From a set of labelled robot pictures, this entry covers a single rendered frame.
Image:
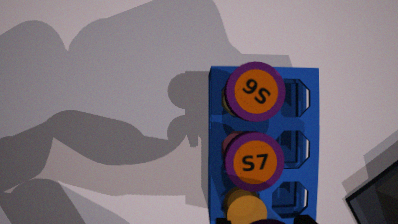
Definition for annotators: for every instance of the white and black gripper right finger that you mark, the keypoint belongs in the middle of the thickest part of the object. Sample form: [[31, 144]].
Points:
[[304, 219]]

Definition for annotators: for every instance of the blue tube rack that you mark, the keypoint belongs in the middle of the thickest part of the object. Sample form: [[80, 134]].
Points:
[[298, 175]]

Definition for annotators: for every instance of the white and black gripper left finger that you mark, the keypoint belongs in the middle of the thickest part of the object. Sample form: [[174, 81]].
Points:
[[223, 221]]

